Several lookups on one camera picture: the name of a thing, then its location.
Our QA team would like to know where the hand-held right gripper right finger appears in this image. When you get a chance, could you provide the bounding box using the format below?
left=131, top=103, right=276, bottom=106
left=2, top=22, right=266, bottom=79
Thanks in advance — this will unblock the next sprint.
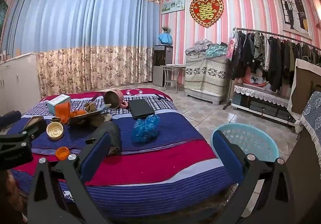
left=211, top=129, right=294, bottom=224

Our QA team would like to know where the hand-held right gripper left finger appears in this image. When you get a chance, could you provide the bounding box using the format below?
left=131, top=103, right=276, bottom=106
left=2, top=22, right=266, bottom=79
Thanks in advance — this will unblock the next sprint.
left=26, top=132, right=112, bottom=224

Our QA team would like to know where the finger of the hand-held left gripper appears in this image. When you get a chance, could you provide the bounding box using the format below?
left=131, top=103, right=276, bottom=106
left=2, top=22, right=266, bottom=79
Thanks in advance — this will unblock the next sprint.
left=0, top=120, right=47, bottom=171
left=0, top=111, right=22, bottom=128

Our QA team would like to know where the light blue plastic basket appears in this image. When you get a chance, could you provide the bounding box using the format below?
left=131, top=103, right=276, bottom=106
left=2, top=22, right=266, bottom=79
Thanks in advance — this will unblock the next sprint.
left=211, top=123, right=279, bottom=172

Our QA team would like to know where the orange bottle cap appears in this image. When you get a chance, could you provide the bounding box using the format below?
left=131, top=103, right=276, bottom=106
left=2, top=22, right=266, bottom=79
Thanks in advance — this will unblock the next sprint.
left=56, top=147, right=70, bottom=160

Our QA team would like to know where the grey shallow plate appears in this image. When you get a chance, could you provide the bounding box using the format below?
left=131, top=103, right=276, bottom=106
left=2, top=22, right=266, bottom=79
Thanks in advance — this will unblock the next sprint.
left=66, top=103, right=112, bottom=128

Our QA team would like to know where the cream round container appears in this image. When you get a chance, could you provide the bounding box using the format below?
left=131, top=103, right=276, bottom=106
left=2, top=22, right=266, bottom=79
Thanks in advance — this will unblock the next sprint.
left=46, top=122, right=64, bottom=140

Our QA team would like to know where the orange peel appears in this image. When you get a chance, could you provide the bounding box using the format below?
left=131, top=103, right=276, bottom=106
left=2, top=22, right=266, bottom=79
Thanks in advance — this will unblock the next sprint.
left=68, top=109, right=87, bottom=118

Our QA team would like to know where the orange plastic bottle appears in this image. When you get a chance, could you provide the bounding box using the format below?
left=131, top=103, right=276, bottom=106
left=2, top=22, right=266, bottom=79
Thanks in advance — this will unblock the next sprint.
left=55, top=103, right=71, bottom=124

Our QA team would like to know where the blue plastic bag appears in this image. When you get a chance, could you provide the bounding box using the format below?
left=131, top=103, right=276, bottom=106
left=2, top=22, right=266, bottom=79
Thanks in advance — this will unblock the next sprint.
left=132, top=114, right=160, bottom=144

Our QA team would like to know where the brown phone case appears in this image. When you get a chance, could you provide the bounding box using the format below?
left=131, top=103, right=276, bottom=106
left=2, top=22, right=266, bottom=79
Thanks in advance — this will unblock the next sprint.
left=21, top=116, right=44, bottom=132

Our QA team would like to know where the white cabinet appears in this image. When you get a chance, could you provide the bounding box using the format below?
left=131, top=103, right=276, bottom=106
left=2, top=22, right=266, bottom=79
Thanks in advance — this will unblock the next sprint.
left=0, top=52, right=42, bottom=117

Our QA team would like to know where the teal tissue box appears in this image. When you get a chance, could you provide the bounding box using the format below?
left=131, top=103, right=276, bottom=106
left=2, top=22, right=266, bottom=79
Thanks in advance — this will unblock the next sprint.
left=46, top=94, right=71, bottom=115

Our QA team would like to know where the metal clothes rack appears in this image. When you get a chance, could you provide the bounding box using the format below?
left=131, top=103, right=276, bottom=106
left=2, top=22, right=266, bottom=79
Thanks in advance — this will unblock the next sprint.
left=223, top=27, right=321, bottom=111

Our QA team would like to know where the low dark cabinet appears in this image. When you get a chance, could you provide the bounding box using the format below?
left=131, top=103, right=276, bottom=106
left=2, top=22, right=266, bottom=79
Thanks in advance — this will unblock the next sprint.
left=231, top=85, right=296, bottom=127

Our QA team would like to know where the striped red blue blanket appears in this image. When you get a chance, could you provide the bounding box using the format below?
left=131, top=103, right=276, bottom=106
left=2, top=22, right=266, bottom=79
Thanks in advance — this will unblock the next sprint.
left=7, top=88, right=239, bottom=219

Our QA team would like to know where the pink mug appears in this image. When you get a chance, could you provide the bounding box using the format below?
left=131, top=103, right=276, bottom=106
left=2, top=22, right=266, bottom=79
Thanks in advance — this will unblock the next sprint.
left=104, top=90, right=129, bottom=110

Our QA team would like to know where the grey appliance base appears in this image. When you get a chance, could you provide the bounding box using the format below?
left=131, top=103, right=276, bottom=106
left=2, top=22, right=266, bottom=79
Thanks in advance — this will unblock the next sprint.
left=186, top=89, right=226, bottom=105

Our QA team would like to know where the black flat case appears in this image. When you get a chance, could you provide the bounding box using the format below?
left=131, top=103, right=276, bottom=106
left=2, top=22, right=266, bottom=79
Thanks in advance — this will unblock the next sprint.
left=128, top=99, right=155, bottom=119

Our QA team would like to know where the white lace cloth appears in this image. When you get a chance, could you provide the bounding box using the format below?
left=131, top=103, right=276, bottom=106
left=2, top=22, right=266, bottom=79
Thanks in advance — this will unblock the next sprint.
left=234, top=84, right=293, bottom=109

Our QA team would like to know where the dark brown cabinet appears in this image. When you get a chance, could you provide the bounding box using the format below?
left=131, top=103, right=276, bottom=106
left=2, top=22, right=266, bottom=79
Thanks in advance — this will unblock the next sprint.
left=288, top=119, right=321, bottom=214

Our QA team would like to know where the patterned cloth cover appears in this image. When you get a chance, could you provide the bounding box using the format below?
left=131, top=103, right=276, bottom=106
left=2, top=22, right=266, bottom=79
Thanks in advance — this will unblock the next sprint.
left=185, top=52, right=229, bottom=94

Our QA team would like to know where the blue patterned fringe cloth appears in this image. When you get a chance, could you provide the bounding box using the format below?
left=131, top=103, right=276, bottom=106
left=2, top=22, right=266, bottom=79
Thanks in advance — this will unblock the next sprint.
left=295, top=91, right=321, bottom=154

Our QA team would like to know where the small round glass table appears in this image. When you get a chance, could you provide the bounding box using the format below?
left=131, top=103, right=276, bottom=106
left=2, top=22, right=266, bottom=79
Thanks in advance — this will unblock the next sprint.
left=160, top=64, right=186, bottom=91

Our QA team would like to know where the grey water dispenser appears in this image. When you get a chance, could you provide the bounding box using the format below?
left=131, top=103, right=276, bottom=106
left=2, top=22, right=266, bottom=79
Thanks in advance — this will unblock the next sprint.
left=153, top=44, right=174, bottom=87

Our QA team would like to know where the teal plaid clothing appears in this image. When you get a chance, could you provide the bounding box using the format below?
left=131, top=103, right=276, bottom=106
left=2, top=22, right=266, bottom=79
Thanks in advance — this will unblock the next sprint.
left=206, top=44, right=227, bottom=58

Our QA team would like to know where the pink gift bag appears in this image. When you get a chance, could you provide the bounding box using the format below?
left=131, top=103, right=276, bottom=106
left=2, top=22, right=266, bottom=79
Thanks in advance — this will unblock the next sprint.
left=225, top=30, right=238, bottom=61

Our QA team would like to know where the row of hanging clothes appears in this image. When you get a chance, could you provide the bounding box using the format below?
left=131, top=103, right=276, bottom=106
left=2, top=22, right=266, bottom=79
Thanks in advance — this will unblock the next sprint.
left=229, top=30, right=321, bottom=91

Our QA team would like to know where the folded brown table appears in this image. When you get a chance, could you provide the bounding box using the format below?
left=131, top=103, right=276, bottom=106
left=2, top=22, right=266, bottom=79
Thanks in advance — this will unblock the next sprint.
left=287, top=59, right=321, bottom=124

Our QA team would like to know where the grey crumpled clothing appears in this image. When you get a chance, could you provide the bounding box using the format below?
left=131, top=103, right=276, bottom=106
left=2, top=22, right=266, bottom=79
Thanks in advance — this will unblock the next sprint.
left=186, top=39, right=213, bottom=53

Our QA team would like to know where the blue floral curtain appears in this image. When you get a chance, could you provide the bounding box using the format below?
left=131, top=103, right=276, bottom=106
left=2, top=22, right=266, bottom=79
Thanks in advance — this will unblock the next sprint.
left=0, top=0, right=161, bottom=96

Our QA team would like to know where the dark wall picture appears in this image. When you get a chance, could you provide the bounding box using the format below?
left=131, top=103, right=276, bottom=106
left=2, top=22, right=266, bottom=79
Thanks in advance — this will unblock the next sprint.
left=0, top=2, right=9, bottom=30

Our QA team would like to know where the red heart wall decoration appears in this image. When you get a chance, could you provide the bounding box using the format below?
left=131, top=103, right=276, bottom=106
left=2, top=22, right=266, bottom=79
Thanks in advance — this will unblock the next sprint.
left=189, top=0, right=224, bottom=28

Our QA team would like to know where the large figure wall poster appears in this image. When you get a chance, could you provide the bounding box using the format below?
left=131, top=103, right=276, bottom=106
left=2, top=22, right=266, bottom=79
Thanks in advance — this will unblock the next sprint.
left=277, top=0, right=313, bottom=39

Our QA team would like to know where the landscape wall poster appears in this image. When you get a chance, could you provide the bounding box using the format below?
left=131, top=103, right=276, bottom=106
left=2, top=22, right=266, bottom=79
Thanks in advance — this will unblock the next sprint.
left=161, top=0, right=186, bottom=14

